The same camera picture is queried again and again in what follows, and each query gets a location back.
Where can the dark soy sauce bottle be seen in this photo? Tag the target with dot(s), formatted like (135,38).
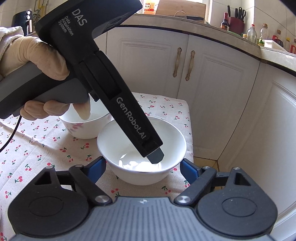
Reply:
(224,24)

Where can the white kitchen cabinets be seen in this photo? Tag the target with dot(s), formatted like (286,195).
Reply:
(241,100)

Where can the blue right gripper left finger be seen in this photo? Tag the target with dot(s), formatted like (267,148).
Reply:
(89,173)

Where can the white tray on counter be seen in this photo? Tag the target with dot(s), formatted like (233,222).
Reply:
(273,45)

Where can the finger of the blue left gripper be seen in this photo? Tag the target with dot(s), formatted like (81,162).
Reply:
(156,156)

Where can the black air fryer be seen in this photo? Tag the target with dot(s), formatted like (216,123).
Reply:
(23,19)

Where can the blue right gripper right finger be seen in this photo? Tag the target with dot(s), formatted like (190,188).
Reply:
(193,173)

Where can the gloved left hand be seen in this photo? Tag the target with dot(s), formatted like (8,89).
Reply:
(16,51)

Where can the white bowl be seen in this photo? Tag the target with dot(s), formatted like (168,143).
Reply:
(90,128)
(130,163)

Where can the knife block with knives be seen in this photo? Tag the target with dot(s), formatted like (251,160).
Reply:
(236,22)

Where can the wooden cutting board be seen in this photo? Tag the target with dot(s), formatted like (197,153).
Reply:
(181,9)

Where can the white bowl front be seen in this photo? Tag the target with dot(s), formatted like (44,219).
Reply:
(130,163)

